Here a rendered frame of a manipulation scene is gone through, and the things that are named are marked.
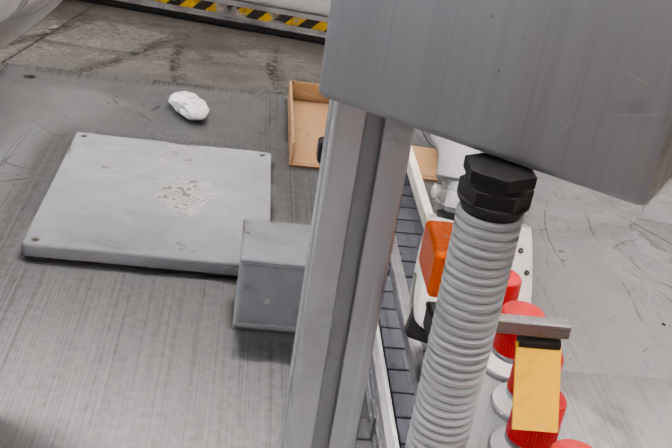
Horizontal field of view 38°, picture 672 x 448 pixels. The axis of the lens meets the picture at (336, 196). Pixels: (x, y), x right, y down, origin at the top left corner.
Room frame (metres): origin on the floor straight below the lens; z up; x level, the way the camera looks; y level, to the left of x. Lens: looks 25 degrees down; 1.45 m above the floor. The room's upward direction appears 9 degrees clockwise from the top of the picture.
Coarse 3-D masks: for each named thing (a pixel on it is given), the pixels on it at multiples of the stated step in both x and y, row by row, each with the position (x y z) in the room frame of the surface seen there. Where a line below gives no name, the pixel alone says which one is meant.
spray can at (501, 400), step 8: (512, 368) 0.58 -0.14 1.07; (512, 376) 0.57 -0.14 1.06; (504, 384) 0.59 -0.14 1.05; (512, 384) 0.57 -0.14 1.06; (496, 392) 0.58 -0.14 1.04; (504, 392) 0.58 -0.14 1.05; (512, 392) 0.57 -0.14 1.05; (496, 400) 0.57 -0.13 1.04; (504, 400) 0.57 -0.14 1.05; (512, 400) 0.57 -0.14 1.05; (488, 408) 0.58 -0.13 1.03; (496, 408) 0.57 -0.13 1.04; (504, 408) 0.56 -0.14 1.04; (488, 416) 0.57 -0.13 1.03; (496, 416) 0.57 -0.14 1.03; (504, 416) 0.56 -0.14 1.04; (488, 424) 0.57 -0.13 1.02; (496, 424) 0.56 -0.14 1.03; (504, 424) 0.56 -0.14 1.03; (488, 432) 0.57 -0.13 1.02; (480, 440) 0.58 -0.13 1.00
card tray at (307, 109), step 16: (288, 96) 1.68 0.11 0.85; (304, 96) 1.71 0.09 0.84; (320, 96) 1.71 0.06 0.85; (288, 112) 1.62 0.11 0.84; (304, 112) 1.65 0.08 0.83; (320, 112) 1.66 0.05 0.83; (288, 128) 1.55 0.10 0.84; (304, 128) 1.57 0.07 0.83; (320, 128) 1.58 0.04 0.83; (304, 144) 1.50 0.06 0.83; (304, 160) 1.43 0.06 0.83; (432, 160) 1.51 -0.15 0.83; (432, 176) 1.45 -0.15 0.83
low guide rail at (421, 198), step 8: (408, 160) 1.31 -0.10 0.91; (416, 160) 1.31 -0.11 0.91; (408, 168) 1.29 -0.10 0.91; (416, 168) 1.28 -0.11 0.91; (408, 176) 1.28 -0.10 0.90; (416, 176) 1.25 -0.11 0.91; (416, 184) 1.22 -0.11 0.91; (416, 192) 1.21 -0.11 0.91; (424, 192) 1.20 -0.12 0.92; (416, 200) 1.20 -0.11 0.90; (424, 200) 1.17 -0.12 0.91; (424, 208) 1.15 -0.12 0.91; (424, 216) 1.13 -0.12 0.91; (424, 224) 1.12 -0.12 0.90
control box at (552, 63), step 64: (384, 0) 0.45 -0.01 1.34; (448, 0) 0.43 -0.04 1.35; (512, 0) 0.42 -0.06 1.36; (576, 0) 0.41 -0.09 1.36; (640, 0) 0.39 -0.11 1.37; (384, 64) 0.44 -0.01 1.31; (448, 64) 0.43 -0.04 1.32; (512, 64) 0.42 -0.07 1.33; (576, 64) 0.40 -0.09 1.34; (640, 64) 0.39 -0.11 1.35; (448, 128) 0.43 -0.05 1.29; (512, 128) 0.41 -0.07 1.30; (576, 128) 0.40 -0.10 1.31; (640, 128) 0.39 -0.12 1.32; (640, 192) 0.38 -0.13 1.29
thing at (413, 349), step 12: (396, 240) 0.95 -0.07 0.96; (396, 252) 0.93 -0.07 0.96; (396, 264) 0.90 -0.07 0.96; (396, 276) 0.87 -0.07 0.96; (396, 288) 0.85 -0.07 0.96; (396, 300) 0.84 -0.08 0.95; (408, 300) 0.83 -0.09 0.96; (408, 312) 0.81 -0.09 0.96; (408, 348) 0.75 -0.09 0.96; (420, 348) 0.75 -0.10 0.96; (408, 360) 0.74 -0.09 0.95; (420, 360) 0.73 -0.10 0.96; (420, 372) 0.71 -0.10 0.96
